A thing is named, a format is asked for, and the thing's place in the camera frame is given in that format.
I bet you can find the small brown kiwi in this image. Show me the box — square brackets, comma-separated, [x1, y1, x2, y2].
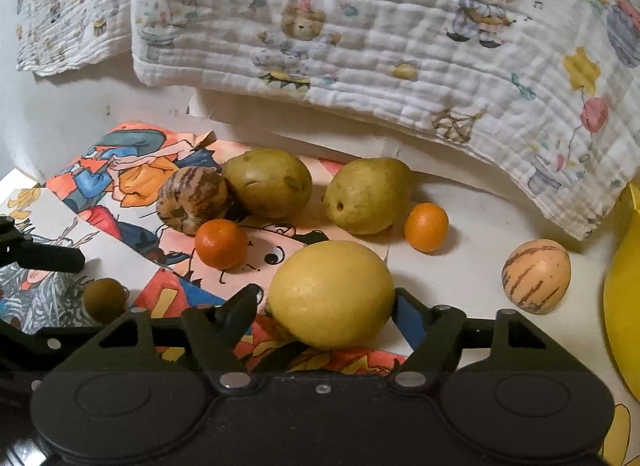
[82, 277, 128, 324]

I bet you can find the pale striped pepino melon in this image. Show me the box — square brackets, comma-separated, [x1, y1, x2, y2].
[501, 239, 572, 315]

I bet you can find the grey cartoon poster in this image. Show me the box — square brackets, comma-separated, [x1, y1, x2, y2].
[0, 188, 168, 335]

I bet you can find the yellow lemon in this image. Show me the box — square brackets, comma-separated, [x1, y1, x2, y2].
[265, 240, 397, 351]

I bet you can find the large printed white blanket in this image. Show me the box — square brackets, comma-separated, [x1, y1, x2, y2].
[131, 0, 640, 241]

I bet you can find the yellow container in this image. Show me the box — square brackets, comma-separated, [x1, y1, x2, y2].
[602, 183, 640, 399]

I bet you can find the brown striped pepino melon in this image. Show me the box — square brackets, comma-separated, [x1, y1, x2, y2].
[156, 167, 232, 237]

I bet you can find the round green pear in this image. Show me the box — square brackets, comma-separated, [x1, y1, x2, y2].
[221, 148, 313, 220]

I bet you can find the cartoon faces poster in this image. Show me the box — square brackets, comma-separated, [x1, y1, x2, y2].
[44, 121, 401, 297]

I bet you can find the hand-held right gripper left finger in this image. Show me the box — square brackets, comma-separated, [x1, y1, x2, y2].
[47, 284, 264, 393]

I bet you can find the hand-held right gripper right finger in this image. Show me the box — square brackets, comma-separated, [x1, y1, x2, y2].
[390, 287, 590, 391]

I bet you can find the small orange mandarin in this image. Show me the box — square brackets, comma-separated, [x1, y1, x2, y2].
[404, 202, 450, 253]
[194, 219, 249, 269]

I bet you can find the yellow-green pear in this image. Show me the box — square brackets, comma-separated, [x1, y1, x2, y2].
[322, 157, 413, 235]

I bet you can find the small printed white blanket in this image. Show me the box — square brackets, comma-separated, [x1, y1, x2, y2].
[15, 0, 135, 77]

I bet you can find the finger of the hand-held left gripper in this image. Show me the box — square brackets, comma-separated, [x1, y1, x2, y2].
[0, 216, 87, 274]
[0, 318, 108, 377]

